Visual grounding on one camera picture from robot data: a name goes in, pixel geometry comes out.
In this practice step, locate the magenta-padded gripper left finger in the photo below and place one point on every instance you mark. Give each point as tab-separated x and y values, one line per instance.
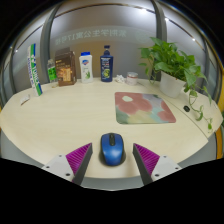
79	158

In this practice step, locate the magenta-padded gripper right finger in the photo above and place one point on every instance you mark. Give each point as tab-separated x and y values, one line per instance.
146	158

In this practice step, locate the blue and black computer mouse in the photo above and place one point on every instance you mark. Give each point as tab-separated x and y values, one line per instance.
112	150

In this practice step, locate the floral pastel mouse pad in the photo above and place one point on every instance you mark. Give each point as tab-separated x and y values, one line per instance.
143	108

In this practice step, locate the white blister pack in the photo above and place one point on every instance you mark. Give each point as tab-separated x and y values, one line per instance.
25	99

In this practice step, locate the small white jar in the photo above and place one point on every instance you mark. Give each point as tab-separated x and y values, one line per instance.
132	79

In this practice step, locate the crumpled white paper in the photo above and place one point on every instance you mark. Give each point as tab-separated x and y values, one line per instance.
120	79

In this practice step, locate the small clear green-label bottle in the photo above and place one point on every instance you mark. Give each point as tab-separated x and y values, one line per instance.
52	73

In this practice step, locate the white bottle with blue cap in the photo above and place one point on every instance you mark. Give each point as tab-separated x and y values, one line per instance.
86	68

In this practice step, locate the brown cardboard box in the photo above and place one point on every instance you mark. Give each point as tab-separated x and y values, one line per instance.
65	68

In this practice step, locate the dark blue pump bottle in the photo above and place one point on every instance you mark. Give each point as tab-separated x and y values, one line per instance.
106	66

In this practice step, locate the tall green and white tube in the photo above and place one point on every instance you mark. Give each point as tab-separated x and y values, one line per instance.
34	71

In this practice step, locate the green potted plant, white pot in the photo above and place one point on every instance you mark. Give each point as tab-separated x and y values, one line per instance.
171	63

